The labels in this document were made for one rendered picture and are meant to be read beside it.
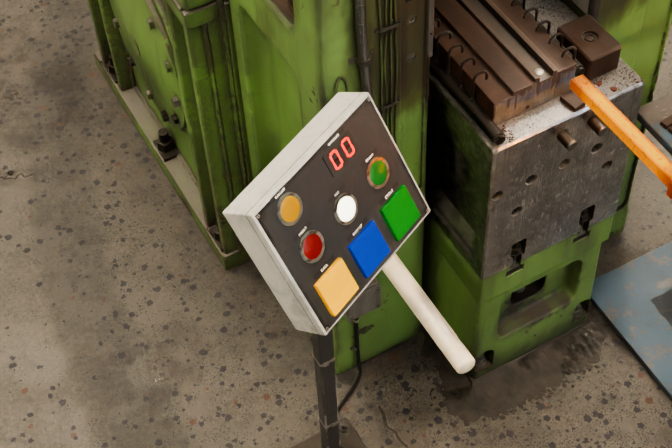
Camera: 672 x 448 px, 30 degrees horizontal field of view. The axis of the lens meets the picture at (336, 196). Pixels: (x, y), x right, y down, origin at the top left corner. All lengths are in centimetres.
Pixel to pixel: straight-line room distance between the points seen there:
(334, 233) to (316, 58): 37
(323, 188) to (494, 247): 72
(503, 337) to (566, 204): 47
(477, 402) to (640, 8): 107
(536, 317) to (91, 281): 122
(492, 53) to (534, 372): 101
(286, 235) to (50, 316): 148
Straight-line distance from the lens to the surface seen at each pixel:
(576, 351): 335
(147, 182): 373
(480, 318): 304
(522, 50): 263
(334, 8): 231
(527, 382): 329
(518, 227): 280
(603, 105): 243
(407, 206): 231
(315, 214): 216
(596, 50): 266
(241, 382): 329
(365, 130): 223
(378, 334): 322
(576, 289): 322
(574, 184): 281
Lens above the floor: 281
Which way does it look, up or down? 51 degrees down
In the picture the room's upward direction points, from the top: 3 degrees counter-clockwise
